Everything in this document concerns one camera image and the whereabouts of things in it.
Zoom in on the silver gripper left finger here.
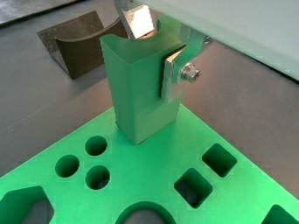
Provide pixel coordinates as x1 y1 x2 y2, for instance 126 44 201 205
113 0 154 39

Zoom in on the black curved holder stand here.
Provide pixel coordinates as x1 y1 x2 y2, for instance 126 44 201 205
37 10 126 80

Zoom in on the green shape sorter board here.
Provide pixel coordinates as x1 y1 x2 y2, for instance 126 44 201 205
0 108 299 224

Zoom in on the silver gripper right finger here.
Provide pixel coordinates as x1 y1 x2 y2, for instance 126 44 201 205
160 24 214 105

